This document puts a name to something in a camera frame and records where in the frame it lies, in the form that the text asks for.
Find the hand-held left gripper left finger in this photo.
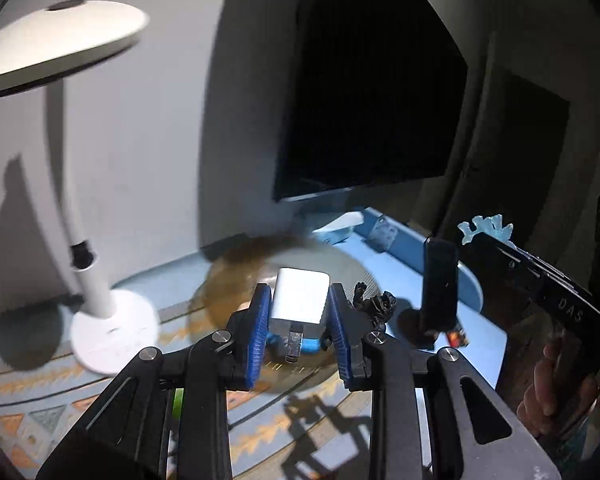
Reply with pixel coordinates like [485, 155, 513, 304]
[35, 282, 273, 480]

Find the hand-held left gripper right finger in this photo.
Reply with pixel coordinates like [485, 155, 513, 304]
[328, 282, 563, 480]

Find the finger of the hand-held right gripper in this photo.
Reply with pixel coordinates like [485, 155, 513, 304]
[467, 232, 546, 293]

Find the light blue figurine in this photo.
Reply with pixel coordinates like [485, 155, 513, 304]
[457, 213, 516, 247]

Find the black figurine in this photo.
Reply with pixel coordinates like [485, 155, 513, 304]
[352, 281, 400, 333]

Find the amber ribbed glass plate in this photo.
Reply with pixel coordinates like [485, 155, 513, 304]
[192, 245, 386, 393]

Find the white charger adapter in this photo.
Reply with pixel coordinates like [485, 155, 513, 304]
[269, 267, 331, 363]

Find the person's right hand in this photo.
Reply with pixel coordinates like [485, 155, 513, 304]
[517, 342, 600, 436]

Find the small blue toy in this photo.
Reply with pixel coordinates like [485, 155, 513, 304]
[265, 332, 331, 356]

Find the black smartphone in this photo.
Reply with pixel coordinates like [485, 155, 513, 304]
[419, 237, 461, 333]

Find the light blue tissue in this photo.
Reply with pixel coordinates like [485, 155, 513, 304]
[314, 211, 365, 245]

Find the white desk lamp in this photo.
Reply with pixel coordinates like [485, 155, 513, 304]
[0, 0, 161, 375]

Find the black monitor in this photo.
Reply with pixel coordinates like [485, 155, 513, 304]
[273, 0, 468, 203]

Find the patterned blue mat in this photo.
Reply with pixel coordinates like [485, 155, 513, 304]
[0, 280, 381, 480]

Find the blue desk back rail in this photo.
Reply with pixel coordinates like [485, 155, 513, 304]
[352, 206, 431, 261]

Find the grey metal bracket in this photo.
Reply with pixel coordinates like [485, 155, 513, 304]
[372, 216, 398, 251]

